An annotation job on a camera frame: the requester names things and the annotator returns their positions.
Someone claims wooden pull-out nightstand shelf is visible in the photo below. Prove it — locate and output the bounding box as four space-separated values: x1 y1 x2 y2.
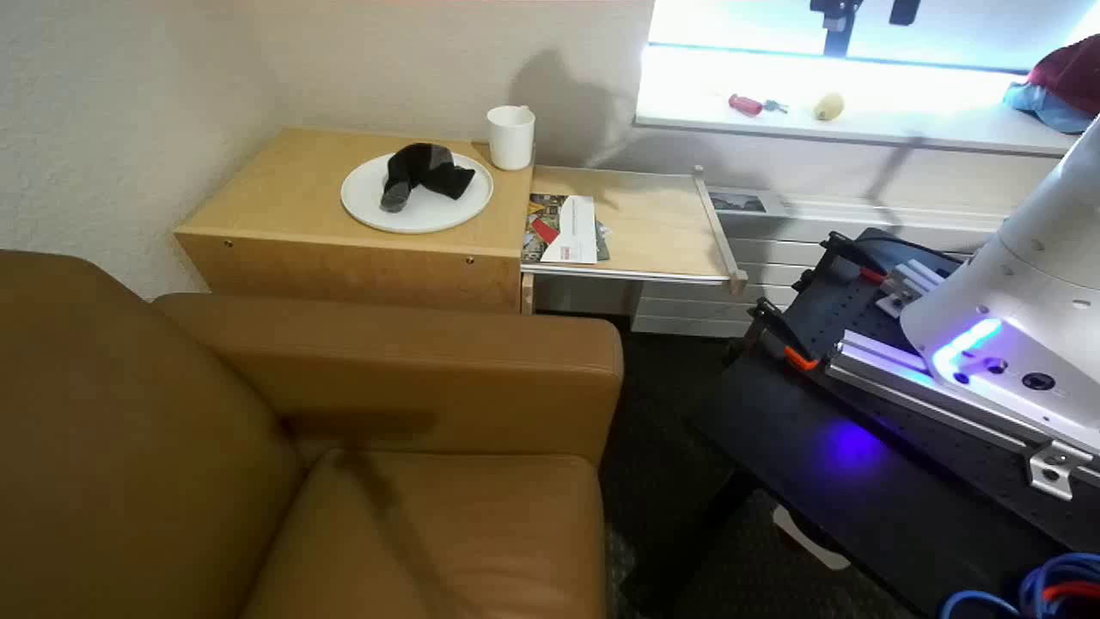
520 162 750 321

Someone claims light wooden nightstand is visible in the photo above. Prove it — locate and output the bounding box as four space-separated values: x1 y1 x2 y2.
172 126 537 317

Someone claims white envelope with red print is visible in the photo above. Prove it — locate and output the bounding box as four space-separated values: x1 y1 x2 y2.
537 192 607 270

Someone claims colourful printed brochure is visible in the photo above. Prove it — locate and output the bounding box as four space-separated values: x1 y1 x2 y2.
522 189 570 264

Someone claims white round plate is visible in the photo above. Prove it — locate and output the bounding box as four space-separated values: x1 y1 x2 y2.
335 149 498 239

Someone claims white paper cup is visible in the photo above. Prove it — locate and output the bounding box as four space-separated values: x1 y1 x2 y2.
483 102 539 174

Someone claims black clamp with red trigger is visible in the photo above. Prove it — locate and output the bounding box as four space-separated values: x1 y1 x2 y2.
813 226 921 306

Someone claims white paper sheet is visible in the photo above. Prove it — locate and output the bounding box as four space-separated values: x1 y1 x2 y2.
765 501 855 573

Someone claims small yellow object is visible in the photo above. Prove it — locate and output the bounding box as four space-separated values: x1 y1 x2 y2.
811 88 849 126

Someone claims brown leather armchair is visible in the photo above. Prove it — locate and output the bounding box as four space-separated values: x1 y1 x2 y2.
0 249 630 619

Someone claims light blue cloth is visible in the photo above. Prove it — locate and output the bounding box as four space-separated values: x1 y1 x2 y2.
1004 78 1100 140

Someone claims dark red cloth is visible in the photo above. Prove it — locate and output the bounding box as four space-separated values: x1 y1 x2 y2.
1022 31 1100 120

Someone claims black folded strap object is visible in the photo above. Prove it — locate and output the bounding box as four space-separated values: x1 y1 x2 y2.
379 140 478 216

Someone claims black clamp with orange handle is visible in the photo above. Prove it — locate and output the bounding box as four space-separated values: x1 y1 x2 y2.
746 296 827 377

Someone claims red handled screwdriver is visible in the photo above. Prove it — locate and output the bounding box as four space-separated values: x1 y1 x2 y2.
725 88 795 120

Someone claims aluminium profile rail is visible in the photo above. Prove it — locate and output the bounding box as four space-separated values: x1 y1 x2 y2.
822 327 1100 484

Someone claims black tripod mount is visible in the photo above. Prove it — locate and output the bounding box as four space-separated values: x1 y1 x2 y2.
806 0 865 60

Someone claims silver metal corner bracket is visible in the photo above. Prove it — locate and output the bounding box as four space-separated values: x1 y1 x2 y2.
1024 445 1081 507

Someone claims blue cable bundle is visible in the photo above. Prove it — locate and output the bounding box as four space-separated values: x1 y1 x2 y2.
939 552 1100 619

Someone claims red cable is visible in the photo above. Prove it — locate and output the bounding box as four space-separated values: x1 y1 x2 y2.
1033 573 1100 608

